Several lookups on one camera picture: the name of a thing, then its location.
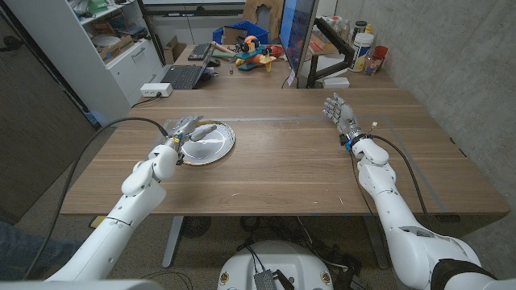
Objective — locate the small white box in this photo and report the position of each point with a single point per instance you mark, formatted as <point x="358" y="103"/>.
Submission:
<point x="335" y="82"/>

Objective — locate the red cup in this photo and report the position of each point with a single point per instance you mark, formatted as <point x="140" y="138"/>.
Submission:
<point x="381" y="51"/>

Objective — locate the white labelled canister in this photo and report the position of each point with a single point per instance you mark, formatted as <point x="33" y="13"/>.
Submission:
<point x="360" y="52"/>

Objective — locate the computer monitor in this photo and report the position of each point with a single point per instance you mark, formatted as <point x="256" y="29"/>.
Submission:
<point x="298" y="28"/>

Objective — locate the yellow floor pad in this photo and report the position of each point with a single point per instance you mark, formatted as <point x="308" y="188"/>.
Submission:
<point x="98" y="222"/>

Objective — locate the black keyboard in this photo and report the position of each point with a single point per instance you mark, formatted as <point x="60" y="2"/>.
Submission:
<point x="199" y="51"/>

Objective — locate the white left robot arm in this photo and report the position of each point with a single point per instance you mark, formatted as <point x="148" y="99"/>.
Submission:
<point x="117" y="225"/>

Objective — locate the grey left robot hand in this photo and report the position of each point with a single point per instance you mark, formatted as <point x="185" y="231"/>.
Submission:
<point x="183" y="129"/>

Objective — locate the black computer mouse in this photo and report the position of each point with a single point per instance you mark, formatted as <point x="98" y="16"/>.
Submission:
<point x="214" y="63"/>

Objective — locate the blue plastic bin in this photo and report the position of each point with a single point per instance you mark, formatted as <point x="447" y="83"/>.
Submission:
<point x="252" y="27"/>

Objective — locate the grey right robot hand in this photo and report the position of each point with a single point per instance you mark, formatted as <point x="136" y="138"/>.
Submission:
<point x="342" y="114"/>

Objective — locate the white shelf cabinet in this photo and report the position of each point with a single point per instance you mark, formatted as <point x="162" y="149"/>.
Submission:
<point x="101" y="76"/>

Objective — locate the cardboard box on shelf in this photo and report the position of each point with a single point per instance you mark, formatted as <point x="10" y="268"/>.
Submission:
<point x="117" y="48"/>

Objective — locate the open cardboard box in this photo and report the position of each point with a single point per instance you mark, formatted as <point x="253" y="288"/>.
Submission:
<point x="173" y="50"/>

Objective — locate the brown cardboard cutout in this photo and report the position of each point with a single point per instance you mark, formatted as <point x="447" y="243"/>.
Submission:
<point x="252" y="10"/>

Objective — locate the pale sticky note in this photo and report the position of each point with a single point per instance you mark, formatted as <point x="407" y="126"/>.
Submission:
<point x="291" y="77"/>

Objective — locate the dark bottle with black lid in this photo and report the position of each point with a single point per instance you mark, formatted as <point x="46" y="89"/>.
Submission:
<point x="359" y="28"/>

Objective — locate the white power strip box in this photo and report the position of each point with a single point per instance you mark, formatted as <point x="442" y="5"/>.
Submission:
<point x="155" y="89"/>

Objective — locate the black laptop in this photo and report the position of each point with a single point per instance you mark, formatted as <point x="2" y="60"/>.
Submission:
<point x="183" y="76"/>

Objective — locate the grey table leg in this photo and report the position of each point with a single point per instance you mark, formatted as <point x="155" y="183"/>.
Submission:
<point x="172" y="241"/>

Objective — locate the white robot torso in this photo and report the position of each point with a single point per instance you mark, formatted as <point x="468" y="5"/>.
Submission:
<point x="282" y="258"/>

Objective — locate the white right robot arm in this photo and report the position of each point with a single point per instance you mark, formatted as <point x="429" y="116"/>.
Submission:
<point x="403" y="233"/>

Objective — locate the colourful toy airplane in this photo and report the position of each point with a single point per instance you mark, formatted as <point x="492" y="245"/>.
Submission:
<point x="254" y="54"/>

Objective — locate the person's leg in jeans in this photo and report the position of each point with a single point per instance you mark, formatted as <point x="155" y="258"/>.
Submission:
<point x="24" y="249"/>

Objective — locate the red bowl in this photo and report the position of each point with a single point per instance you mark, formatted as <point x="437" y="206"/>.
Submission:
<point x="276" y="50"/>

